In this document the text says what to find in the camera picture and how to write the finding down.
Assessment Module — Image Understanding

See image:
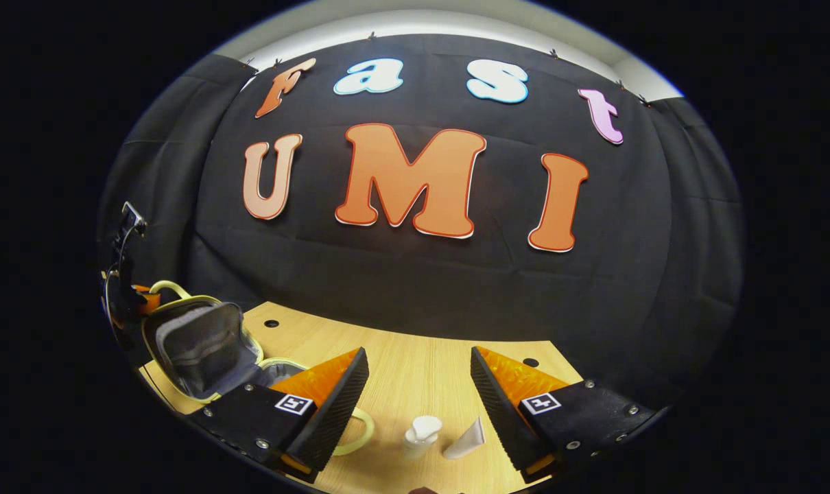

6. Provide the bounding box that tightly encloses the pale yellow small suitcase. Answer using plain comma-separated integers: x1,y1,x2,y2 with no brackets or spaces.
141,279,376,458

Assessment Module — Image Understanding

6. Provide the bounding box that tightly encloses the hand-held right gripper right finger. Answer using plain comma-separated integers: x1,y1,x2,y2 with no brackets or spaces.
470,346,663,484

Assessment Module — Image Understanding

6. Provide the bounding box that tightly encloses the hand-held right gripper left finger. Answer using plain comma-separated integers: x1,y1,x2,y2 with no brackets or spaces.
185,346,371,484

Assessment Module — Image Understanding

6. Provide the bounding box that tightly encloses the white squeeze tube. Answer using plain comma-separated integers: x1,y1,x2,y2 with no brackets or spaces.
442,416,486,460

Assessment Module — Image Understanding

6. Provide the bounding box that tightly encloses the black backdrop cloth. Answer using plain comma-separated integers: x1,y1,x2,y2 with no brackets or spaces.
96,33,745,412

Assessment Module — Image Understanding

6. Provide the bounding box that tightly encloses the white pump bottle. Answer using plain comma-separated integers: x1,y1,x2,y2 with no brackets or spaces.
401,415,443,459

